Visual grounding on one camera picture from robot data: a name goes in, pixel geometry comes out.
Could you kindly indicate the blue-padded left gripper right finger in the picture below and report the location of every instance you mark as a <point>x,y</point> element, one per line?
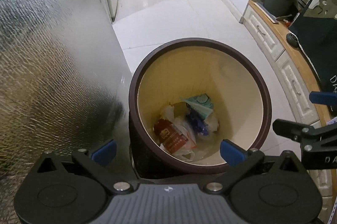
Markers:
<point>241,162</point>

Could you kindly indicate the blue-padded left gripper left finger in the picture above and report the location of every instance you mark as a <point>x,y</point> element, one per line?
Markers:
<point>95,162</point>

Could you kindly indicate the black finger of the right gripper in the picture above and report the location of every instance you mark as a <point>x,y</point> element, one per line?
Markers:
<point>323,98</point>

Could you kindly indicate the light blue plastic wrapper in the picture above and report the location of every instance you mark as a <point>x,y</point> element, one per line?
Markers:
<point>202,104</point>

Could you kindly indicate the red snack wrapper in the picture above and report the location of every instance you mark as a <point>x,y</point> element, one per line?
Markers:
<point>176,138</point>

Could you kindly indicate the brown rimmed trash bin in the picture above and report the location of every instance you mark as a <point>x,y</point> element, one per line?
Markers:
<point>187,96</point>

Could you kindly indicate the white plastic bag in bin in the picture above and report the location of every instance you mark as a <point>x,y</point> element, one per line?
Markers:
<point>204,131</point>

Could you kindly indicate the silver foil table side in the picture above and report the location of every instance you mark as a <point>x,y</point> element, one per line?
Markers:
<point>64,81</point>

